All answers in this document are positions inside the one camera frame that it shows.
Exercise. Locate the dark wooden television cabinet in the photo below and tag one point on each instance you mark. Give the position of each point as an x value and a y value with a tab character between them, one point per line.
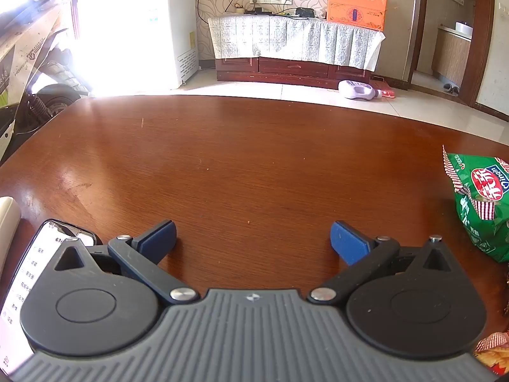
294	71

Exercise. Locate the metal pot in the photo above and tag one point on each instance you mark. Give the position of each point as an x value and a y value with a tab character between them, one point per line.
463	27

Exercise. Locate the purple detergent bottle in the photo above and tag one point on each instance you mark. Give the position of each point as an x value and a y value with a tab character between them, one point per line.
356	89

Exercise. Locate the green chip bag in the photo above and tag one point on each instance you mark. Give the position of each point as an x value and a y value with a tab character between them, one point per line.
483	207

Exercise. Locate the white scooter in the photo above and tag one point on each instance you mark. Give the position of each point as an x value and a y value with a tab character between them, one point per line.
32	55

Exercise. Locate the white remote control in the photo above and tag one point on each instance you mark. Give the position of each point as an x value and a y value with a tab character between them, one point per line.
8	223

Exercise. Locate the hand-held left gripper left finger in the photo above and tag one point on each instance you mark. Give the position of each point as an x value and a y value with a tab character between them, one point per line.
161	240

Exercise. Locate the dark wooden door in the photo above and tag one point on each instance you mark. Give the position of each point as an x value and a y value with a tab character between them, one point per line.
417	28

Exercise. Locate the orange cardboard box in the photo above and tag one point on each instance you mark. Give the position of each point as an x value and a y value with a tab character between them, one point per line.
356	2

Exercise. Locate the pair of grey shoes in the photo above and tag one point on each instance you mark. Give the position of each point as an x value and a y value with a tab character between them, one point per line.
451	88

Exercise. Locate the wooden door frame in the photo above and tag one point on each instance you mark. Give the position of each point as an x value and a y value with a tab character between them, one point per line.
477	39

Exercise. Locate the red slippers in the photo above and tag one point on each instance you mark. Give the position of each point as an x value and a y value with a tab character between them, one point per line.
385	89

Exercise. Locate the smartphone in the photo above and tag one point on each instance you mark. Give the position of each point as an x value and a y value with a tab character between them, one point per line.
28	270

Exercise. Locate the white chest freezer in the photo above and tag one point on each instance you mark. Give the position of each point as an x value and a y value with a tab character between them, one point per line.
159	28

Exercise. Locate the green prawn cracker bag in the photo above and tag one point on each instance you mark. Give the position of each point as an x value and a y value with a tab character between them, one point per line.
495	354

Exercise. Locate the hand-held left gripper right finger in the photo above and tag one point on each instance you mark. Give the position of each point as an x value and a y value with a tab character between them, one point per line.
348	242

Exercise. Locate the wooden kitchen cabinet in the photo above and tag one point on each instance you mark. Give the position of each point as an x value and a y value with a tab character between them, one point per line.
451	55

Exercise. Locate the cabinet with white cloth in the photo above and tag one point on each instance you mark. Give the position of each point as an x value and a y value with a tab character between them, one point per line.
294	38

